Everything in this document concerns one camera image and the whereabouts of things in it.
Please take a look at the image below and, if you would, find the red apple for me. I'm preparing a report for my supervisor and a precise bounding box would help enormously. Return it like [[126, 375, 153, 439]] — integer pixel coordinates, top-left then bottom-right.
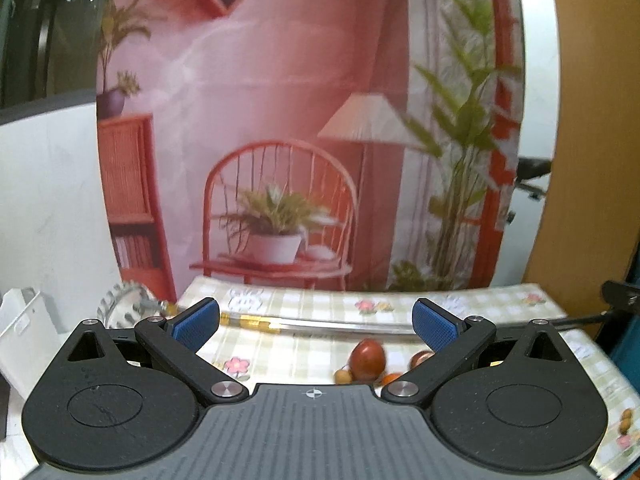
[[409, 350, 435, 370]]

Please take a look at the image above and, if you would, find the wooden board panel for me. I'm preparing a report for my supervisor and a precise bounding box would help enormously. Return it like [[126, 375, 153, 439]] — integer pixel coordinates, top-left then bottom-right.
[[526, 0, 639, 315]]

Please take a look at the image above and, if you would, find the small orange tangerine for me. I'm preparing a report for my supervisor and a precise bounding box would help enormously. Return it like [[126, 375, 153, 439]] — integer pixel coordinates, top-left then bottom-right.
[[380, 373, 402, 387]]

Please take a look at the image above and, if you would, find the long metal rod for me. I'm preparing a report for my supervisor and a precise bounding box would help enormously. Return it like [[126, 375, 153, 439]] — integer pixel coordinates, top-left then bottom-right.
[[219, 312, 416, 337]]

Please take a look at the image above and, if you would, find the dark red tomato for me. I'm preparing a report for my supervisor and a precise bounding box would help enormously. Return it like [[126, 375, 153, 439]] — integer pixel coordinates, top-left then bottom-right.
[[348, 338, 386, 382]]

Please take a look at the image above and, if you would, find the checkered bunny tablecloth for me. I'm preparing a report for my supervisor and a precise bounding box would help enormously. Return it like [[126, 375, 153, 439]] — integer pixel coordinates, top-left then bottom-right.
[[178, 276, 639, 479]]

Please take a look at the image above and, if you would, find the small brown kiwi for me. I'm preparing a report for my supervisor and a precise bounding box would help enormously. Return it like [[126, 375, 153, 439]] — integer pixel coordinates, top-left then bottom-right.
[[333, 368, 352, 385]]

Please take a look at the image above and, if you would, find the white plastic basket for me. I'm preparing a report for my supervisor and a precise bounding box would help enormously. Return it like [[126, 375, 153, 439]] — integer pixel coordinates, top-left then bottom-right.
[[0, 287, 64, 400]]

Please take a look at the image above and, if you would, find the printed room backdrop cloth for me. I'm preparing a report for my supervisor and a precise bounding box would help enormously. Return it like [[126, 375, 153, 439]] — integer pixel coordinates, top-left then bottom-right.
[[98, 0, 525, 298]]

